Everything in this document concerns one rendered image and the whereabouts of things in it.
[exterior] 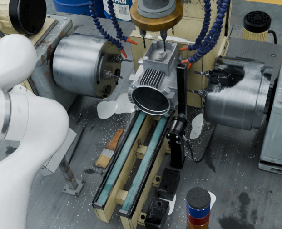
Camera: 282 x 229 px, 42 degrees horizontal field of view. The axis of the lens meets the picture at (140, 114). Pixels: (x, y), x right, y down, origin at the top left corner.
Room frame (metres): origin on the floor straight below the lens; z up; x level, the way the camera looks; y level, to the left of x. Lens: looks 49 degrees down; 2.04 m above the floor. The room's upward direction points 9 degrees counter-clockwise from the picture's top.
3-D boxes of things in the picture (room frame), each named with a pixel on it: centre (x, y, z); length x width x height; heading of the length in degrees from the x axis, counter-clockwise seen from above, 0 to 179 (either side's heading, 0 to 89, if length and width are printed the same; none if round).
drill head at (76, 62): (1.20, 0.22, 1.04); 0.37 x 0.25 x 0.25; 63
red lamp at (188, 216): (0.42, -0.11, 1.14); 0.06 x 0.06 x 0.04
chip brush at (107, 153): (0.92, 0.14, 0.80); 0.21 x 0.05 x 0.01; 150
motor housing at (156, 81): (1.04, -0.09, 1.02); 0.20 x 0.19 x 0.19; 152
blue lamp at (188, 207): (0.42, -0.11, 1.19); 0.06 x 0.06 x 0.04
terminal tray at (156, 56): (1.07, -0.11, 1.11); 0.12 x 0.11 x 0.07; 152
